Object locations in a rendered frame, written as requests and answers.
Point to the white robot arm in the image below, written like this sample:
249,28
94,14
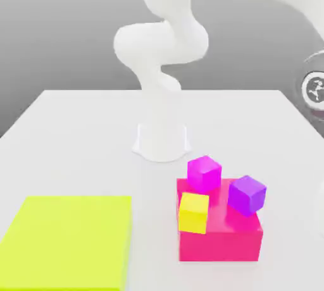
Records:
162,43

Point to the small magenta cube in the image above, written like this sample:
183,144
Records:
203,174

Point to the small yellow cube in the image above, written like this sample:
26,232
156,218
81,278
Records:
193,213

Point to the small purple cube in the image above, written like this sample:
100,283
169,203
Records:
246,196

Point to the large pink box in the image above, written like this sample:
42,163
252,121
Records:
227,240

